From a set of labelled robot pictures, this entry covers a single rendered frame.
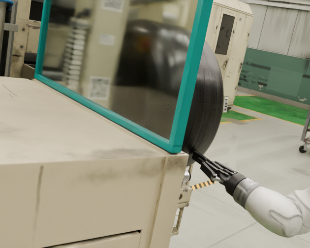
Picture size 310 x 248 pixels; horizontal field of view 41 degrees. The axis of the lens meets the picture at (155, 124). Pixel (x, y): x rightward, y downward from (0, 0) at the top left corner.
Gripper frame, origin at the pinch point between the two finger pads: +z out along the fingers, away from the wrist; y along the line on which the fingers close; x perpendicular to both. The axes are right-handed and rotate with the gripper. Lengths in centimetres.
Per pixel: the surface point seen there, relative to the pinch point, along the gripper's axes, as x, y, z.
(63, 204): -24, 79, -50
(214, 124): -12.5, -3.4, 1.9
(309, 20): -59, -985, 638
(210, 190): 124, -198, 149
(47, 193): -26, 82, -50
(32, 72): -7, 39, 65
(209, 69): -30.0, -0.7, 9.3
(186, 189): 18.5, -7.5, 8.7
